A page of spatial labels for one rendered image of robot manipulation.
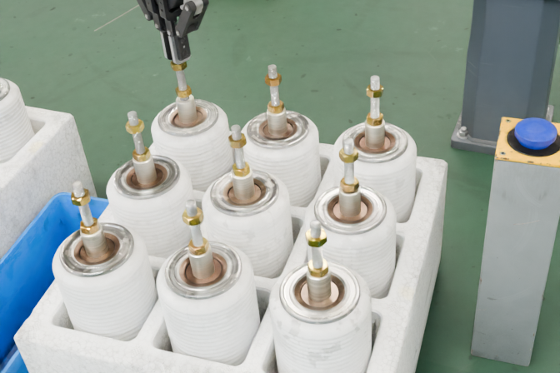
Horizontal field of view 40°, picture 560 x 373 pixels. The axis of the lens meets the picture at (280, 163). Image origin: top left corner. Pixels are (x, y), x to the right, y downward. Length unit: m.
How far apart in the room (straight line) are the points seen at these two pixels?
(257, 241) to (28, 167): 0.39
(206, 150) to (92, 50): 0.78
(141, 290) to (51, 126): 0.40
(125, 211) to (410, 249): 0.32
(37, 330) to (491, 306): 0.50
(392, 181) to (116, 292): 0.33
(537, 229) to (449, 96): 0.62
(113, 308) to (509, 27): 0.69
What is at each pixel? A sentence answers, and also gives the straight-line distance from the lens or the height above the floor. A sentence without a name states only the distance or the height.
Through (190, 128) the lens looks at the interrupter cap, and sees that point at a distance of 0.95.
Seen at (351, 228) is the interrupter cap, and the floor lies 0.25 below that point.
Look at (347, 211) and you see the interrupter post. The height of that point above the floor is 0.26.
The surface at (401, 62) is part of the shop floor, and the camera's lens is 1.53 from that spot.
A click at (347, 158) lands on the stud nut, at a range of 0.76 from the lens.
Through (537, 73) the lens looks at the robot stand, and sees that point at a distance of 1.23.
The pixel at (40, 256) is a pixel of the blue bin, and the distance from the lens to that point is 1.11.
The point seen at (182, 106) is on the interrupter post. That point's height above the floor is 0.28.
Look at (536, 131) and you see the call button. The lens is 0.81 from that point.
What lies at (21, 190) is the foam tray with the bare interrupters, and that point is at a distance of 1.10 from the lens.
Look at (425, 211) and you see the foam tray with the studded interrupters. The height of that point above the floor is 0.18.
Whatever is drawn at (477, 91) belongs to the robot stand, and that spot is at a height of 0.11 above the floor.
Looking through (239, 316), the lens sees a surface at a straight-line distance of 0.77.
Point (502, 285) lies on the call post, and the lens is 0.91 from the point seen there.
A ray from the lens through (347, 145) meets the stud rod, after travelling 0.76.
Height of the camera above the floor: 0.80
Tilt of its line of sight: 39 degrees down
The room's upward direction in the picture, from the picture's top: 6 degrees counter-clockwise
